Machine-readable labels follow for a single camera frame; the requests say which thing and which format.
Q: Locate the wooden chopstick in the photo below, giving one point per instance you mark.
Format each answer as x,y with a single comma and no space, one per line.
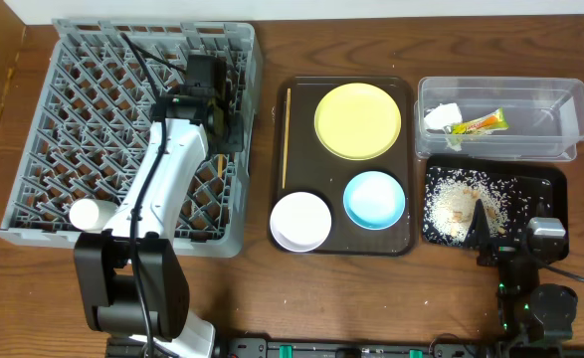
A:
286,136
220,165

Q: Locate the green orange snack wrapper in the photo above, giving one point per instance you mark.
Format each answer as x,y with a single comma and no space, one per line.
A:
484,125

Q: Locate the pink white bowl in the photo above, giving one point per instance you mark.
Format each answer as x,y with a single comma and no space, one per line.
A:
300,222

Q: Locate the light blue bowl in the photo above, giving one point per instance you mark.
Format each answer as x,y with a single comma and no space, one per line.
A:
374,200

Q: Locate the white napkin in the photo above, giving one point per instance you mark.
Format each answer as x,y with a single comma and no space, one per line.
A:
443,117

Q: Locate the dark brown serving tray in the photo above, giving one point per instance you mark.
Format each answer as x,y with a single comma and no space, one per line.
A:
312,168

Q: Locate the grey dishwasher rack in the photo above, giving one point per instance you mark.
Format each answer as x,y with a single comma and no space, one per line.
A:
90,128

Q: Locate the yellow plate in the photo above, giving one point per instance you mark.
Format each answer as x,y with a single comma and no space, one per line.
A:
357,121

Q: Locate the white cup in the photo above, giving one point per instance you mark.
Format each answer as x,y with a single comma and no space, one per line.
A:
91,215

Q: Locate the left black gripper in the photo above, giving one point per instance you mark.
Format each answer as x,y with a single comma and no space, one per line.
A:
229,134

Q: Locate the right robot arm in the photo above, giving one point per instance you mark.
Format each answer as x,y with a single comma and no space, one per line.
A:
537,317

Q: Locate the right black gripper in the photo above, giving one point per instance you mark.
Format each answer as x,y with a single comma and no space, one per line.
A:
501,250

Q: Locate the pile of rice waste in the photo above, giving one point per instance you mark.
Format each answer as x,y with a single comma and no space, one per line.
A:
450,199

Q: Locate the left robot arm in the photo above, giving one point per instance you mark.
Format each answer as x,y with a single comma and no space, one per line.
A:
130,279

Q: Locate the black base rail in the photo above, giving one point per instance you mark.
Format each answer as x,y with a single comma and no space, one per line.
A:
264,348

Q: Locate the black food waste tray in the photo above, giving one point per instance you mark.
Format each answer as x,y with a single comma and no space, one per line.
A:
538,191

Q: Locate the clear plastic bin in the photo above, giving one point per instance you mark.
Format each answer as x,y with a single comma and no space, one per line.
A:
545,117

